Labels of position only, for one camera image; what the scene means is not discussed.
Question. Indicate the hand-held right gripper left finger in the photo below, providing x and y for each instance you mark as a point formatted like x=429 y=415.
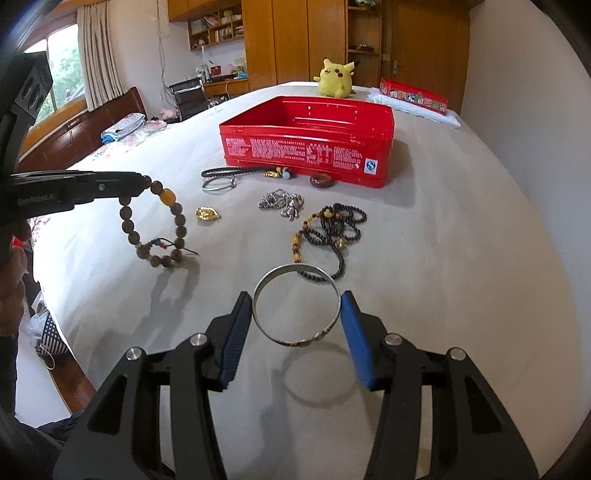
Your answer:
x=235 y=332

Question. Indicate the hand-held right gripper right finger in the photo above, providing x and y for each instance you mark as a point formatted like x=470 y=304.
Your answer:
x=355 y=341

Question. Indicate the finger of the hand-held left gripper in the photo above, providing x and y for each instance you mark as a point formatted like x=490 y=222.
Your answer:
x=115 y=182

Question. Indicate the silver bangle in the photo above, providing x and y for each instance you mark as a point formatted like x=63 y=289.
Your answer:
x=302 y=343

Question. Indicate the gold pendant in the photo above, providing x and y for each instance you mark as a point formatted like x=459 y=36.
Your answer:
x=207 y=214

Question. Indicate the red plastic tray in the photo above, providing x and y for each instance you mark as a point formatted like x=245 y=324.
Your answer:
x=300 y=152

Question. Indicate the person's left hand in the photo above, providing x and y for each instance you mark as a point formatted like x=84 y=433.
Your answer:
x=14 y=286

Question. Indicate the floral bedsheet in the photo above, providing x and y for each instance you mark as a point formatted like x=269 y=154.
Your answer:
x=134 y=141

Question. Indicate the window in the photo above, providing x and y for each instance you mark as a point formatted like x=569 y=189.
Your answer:
x=64 y=69

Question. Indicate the wooden headboard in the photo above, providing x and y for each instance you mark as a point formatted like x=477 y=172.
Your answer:
x=69 y=134

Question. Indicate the folded clothes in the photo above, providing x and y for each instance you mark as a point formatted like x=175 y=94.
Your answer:
x=124 y=124

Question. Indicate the beige curtain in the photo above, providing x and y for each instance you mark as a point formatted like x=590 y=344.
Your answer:
x=99 y=55

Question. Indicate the black office chair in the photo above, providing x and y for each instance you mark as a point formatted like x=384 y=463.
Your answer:
x=189 y=101

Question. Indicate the wooden desk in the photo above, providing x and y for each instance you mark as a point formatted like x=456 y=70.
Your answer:
x=231 y=87

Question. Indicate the striped bag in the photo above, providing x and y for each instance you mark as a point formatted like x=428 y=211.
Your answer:
x=48 y=339

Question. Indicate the wooden wardrobe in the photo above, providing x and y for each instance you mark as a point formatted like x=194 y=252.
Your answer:
x=291 y=41

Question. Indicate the person's dark clothing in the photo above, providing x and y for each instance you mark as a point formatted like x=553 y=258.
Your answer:
x=37 y=447

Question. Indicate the yellow plush toy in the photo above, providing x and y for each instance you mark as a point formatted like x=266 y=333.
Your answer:
x=334 y=78

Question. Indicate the red printed box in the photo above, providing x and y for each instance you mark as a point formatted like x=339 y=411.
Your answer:
x=415 y=97

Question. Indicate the open wooden shelf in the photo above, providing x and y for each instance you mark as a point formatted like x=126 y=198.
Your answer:
x=364 y=32

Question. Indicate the wooden door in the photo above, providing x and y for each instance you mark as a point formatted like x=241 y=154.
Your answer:
x=429 y=41

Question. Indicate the wall bookshelf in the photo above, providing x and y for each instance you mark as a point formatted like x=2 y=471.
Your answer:
x=214 y=32

